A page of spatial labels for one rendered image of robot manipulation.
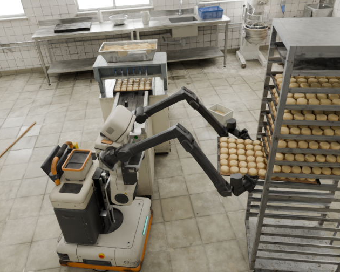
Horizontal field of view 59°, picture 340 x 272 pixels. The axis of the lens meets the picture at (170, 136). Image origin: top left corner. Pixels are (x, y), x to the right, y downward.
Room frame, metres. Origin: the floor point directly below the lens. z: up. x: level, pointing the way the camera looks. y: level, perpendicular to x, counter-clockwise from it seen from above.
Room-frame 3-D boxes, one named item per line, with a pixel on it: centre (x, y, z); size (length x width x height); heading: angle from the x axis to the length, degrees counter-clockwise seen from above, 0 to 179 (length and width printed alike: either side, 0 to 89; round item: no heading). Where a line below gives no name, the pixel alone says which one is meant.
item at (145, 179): (2.50, 0.36, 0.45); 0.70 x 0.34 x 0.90; 179
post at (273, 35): (1.74, -0.63, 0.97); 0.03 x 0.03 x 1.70; 81
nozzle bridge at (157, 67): (3.01, 0.36, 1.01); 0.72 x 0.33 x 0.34; 89
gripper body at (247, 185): (1.28, -0.42, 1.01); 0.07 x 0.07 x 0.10; 36
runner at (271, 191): (1.67, -0.92, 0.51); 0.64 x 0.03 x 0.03; 81
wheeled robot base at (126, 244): (1.70, 0.57, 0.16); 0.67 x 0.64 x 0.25; 81
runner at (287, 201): (1.67, -0.92, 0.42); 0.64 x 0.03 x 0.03; 81
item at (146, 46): (3.00, 0.36, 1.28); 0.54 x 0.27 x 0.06; 89
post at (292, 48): (1.30, -0.56, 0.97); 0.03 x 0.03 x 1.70; 81
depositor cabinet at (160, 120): (3.48, 0.35, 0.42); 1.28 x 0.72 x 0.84; 179
